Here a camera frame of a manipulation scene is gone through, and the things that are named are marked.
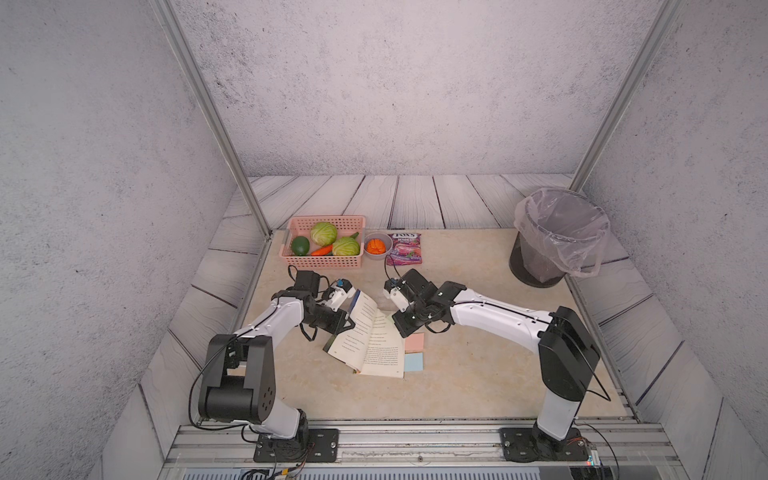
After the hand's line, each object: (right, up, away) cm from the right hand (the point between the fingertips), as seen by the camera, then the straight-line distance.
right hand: (397, 325), depth 84 cm
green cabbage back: (-27, +27, +27) cm, 47 cm away
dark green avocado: (-35, +23, +28) cm, 50 cm away
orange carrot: (-26, +21, +28) cm, 44 cm away
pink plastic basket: (-20, +30, +35) cm, 51 cm away
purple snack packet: (+4, +21, +28) cm, 36 cm away
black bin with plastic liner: (+54, +26, +15) cm, 62 cm away
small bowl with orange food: (-7, +23, +24) cm, 34 cm away
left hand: (-13, -1, +5) cm, 14 cm away
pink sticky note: (+5, -6, +4) cm, 9 cm away
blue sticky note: (+5, -11, +3) cm, 13 cm away
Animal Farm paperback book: (-7, -7, +6) cm, 12 cm away
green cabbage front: (-18, +22, +24) cm, 37 cm away
